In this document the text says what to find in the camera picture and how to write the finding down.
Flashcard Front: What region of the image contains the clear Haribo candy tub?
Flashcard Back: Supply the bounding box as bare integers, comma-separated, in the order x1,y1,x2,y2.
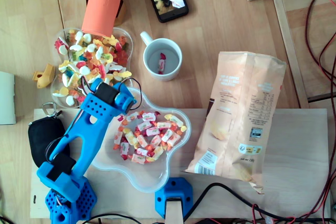
91,87,192,193

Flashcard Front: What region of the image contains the red white wrapped candy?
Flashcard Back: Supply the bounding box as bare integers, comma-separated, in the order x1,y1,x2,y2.
157,52,168,75

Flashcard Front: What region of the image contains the yellow white wrapped candy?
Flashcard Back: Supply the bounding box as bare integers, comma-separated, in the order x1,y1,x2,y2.
164,113,185,128

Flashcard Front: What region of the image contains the white ceramic mug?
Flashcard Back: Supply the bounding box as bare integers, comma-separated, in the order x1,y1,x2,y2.
140,31,183,82

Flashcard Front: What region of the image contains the clear plastic gummy tray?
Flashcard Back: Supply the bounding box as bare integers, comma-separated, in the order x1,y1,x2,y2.
50,26,134,109

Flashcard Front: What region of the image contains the metal keyring clip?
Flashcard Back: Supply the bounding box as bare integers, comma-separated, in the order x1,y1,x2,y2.
41,102,62,117

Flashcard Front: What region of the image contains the yellow plastic part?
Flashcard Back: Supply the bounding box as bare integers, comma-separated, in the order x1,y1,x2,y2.
32,63,56,89

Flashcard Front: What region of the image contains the black zip pouch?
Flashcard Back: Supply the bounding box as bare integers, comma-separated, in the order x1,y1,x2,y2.
28,115,71,168

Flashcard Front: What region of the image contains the orange cylinder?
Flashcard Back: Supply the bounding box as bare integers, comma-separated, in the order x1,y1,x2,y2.
81,0,126,38

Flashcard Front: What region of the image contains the orange crisps bag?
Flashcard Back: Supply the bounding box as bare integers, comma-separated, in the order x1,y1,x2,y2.
183,51,287,195

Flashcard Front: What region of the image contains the white flat box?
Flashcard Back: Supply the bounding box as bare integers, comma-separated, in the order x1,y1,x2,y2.
0,71,16,125

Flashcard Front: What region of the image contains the light wooden base board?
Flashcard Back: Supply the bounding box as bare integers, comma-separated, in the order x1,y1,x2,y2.
30,108,330,219

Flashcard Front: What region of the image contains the blue post clamp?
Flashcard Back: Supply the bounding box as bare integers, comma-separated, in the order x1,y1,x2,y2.
154,177,194,219

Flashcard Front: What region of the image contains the wooden post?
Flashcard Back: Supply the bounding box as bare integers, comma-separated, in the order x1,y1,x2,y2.
164,197,184,224

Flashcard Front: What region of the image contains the thick black cable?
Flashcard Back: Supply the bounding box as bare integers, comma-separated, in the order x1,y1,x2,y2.
183,182,336,223

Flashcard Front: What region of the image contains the wooden frame strip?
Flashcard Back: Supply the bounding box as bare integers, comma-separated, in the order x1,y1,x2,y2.
272,0,310,109

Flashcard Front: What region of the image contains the red black braided cable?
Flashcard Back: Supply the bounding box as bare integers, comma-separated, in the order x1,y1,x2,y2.
304,0,336,112

